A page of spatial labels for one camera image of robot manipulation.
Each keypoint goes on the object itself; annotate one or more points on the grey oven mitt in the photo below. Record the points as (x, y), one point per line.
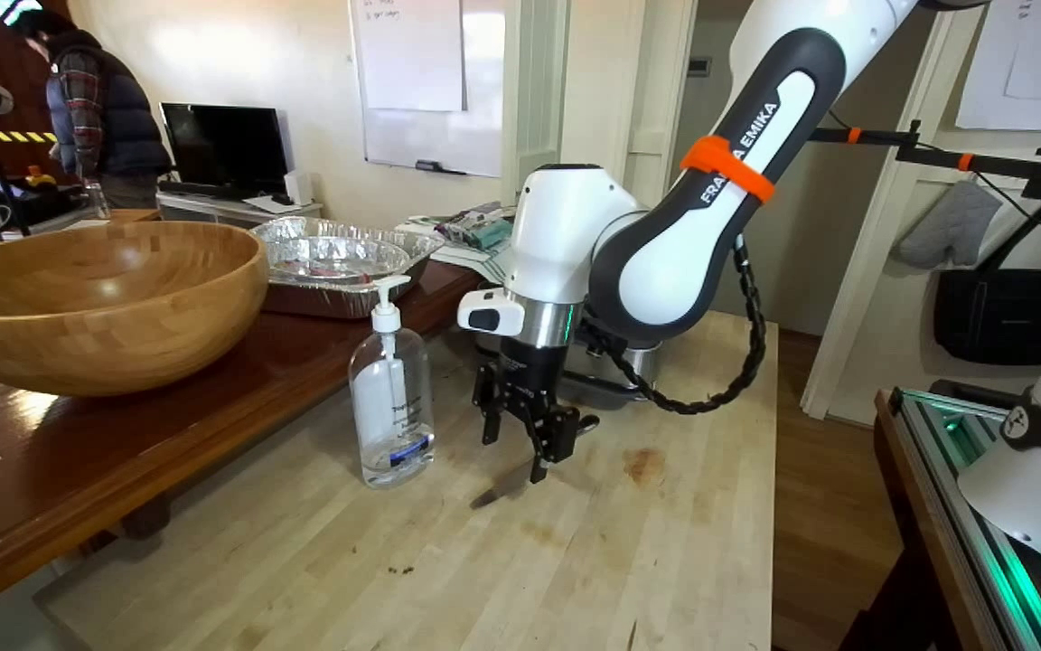
(952, 230)

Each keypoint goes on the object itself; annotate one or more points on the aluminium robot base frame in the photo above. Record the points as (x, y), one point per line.
(972, 521)

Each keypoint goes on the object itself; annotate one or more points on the metal dish drying rack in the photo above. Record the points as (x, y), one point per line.
(594, 381)

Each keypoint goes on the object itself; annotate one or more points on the clear hand sanitizer bottle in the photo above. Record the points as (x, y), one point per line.
(393, 395)

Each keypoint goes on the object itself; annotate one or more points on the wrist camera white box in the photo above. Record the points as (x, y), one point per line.
(493, 313)

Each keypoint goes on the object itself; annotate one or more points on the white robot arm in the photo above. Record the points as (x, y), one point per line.
(586, 262)

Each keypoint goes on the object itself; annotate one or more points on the black computer monitor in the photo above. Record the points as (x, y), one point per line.
(231, 151)

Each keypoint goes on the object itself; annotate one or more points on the black bag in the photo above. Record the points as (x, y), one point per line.
(990, 313)

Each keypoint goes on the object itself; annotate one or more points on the wooden bowl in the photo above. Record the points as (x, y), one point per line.
(125, 308)

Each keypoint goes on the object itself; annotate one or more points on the dark wooden side table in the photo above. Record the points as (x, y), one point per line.
(74, 467)

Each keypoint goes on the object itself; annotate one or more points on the person in dark vest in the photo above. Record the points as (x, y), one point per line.
(99, 115)

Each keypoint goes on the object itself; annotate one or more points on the aluminium foil tray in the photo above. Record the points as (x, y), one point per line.
(326, 270)

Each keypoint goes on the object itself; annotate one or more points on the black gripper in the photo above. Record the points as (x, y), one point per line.
(521, 381)

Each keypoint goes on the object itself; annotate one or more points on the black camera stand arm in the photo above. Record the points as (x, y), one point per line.
(913, 151)

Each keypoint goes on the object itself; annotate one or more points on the whiteboard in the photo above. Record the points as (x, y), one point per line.
(431, 85)

